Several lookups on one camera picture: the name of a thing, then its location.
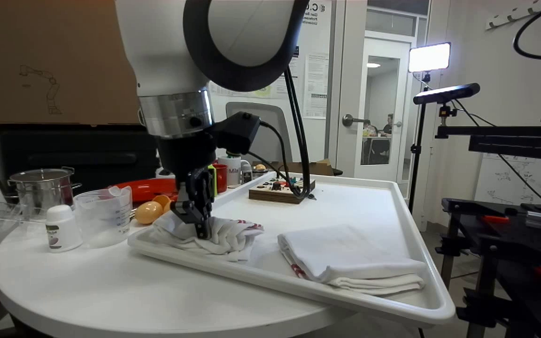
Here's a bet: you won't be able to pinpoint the small white bottle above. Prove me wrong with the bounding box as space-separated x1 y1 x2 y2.
44 203 83 254

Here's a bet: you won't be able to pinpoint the wooden block with electronics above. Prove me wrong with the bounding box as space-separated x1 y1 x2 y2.
249 177 318 205

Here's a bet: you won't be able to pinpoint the red striped white cloth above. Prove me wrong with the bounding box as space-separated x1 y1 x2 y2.
145 211 268 263

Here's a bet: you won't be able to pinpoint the clear plastic measuring cup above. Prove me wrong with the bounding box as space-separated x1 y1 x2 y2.
72 184 136 248

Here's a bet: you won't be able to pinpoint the black camera bar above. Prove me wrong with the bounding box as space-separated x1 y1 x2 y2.
412 81 484 107

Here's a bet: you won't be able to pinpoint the black metal frame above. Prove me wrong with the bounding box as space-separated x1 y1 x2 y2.
437 81 541 338

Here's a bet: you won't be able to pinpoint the wall coat hooks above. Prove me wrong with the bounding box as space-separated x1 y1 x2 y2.
485 0 541 32

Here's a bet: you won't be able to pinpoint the bread roll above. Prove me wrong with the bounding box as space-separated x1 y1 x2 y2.
134 199 166 228

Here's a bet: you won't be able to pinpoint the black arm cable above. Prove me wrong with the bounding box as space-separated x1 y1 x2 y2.
249 62 318 201

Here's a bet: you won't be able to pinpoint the black tripod stand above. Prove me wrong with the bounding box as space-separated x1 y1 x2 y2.
407 102 431 214

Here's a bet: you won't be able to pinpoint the red bowl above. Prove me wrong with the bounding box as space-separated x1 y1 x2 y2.
115 177 179 205

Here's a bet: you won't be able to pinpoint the red can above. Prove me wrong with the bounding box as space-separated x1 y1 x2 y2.
213 160 230 196

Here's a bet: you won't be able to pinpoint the bright light panel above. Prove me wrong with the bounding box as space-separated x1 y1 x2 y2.
408 42 453 74

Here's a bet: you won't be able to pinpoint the black cabinet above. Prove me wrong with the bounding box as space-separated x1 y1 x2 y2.
0 122 166 190

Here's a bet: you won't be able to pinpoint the white towel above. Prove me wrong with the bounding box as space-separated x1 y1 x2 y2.
277 224 429 299

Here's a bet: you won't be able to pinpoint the orange fruit piece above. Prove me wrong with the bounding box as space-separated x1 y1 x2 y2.
155 194 177 216

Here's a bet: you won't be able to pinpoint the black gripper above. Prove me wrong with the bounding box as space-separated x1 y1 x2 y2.
155 130 219 243

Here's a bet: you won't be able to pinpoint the white glass door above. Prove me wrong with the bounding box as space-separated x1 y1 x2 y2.
343 36 414 184

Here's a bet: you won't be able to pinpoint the white plastic tray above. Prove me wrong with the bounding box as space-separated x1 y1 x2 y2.
127 171 459 327

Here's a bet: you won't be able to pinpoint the cardboard box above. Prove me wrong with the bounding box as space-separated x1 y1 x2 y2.
0 0 144 128

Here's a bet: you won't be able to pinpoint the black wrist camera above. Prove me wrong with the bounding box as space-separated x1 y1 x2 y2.
206 111 264 158

